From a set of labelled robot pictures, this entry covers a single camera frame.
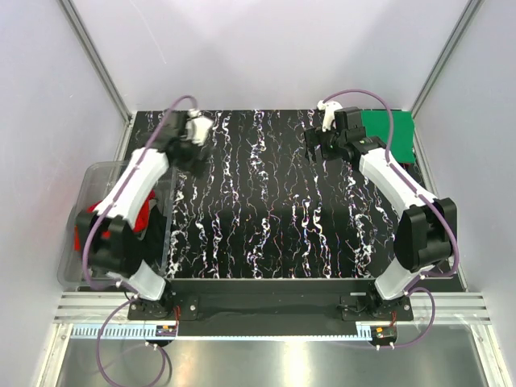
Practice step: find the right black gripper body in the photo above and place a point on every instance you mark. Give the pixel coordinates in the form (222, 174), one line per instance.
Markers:
(329, 150)

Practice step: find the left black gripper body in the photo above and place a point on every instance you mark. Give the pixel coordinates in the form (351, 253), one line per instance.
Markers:
(189, 154)

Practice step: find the red t shirt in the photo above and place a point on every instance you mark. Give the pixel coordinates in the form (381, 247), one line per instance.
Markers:
(141, 223)

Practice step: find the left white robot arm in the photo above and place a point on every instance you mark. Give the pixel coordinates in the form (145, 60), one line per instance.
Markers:
(122, 239)

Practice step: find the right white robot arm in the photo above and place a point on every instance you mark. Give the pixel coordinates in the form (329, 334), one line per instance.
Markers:
(426, 232)

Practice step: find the green folded t shirt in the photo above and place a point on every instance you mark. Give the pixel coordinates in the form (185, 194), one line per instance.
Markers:
(376, 123)

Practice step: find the black t shirt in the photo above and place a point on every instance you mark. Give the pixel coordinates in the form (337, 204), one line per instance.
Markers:
(150, 248)

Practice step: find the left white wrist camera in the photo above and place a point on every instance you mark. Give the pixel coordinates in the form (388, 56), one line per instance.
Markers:
(198, 127)

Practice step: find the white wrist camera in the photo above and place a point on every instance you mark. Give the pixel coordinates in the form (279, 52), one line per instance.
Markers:
(198, 127)
(328, 108)

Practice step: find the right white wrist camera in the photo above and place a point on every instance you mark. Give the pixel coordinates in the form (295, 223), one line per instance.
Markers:
(328, 108)

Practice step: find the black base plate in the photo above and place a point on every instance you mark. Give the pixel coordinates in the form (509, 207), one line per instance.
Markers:
(372, 300)

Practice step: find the white slotted cable duct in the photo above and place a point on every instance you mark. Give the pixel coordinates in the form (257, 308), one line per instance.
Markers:
(124, 331)

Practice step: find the aluminium frame rail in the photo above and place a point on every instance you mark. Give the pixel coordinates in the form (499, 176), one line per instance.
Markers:
(448, 308)

